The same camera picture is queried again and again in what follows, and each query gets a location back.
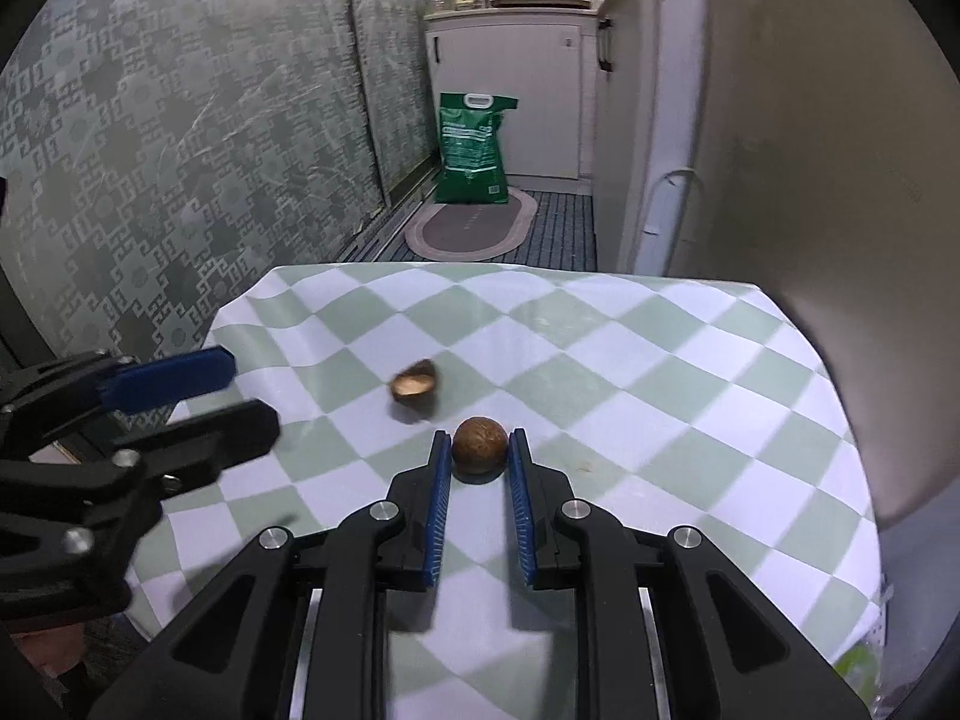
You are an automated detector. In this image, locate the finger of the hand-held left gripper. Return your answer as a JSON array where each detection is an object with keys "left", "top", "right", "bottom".
[
  {"left": 0, "top": 399, "right": 283, "bottom": 565},
  {"left": 0, "top": 347, "right": 237, "bottom": 460}
]

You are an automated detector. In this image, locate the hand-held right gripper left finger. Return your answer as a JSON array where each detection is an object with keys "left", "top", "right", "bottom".
[{"left": 86, "top": 431, "right": 455, "bottom": 720}]

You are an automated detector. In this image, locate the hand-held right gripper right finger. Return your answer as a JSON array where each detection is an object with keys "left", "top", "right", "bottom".
[{"left": 506, "top": 427, "right": 875, "bottom": 720}]

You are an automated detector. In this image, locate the round brown nut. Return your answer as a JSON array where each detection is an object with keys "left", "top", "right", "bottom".
[{"left": 451, "top": 416, "right": 510, "bottom": 477}]

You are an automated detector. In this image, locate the brown nut shell half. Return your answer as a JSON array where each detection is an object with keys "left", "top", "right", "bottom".
[{"left": 388, "top": 358, "right": 440, "bottom": 403}]

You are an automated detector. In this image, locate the green white checkered tablecloth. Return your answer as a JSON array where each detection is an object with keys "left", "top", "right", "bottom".
[{"left": 124, "top": 261, "right": 883, "bottom": 720}]

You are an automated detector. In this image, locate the patterned glass sliding door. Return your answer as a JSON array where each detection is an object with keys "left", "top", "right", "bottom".
[{"left": 0, "top": 0, "right": 445, "bottom": 410}]

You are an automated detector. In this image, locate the striped grey floor runner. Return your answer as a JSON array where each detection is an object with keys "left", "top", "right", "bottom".
[{"left": 341, "top": 190, "right": 601, "bottom": 272}]

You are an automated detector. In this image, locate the oval grey floor mat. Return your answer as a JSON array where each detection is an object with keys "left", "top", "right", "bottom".
[{"left": 405, "top": 187, "right": 538, "bottom": 264}]

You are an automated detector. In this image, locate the green rice bag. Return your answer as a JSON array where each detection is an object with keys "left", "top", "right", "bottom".
[{"left": 435, "top": 91, "right": 521, "bottom": 205}]

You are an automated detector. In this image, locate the translucent plastic bag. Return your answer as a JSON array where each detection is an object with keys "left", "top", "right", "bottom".
[{"left": 829, "top": 577, "right": 895, "bottom": 715}]

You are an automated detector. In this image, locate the beige refrigerator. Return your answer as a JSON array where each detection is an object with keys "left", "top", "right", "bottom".
[{"left": 666, "top": 0, "right": 960, "bottom": 530}]

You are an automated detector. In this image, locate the white cabinet with single handle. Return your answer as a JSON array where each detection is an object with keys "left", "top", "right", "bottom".
[{"left": 424, "top": 11, "right": 601, "bottom": 182}]

